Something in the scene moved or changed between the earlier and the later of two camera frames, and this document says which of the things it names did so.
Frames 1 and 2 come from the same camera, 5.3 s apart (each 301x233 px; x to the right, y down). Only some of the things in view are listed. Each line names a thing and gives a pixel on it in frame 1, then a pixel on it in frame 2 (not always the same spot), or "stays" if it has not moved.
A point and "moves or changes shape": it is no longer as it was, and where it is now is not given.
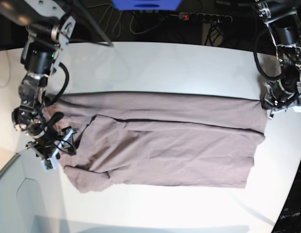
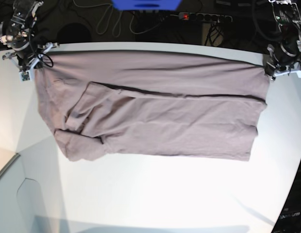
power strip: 206,17 stays
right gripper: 272,99 -> 279,62
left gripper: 62,143 -> 27,57
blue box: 146,5 stays
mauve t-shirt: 175,139 moves or changes shape
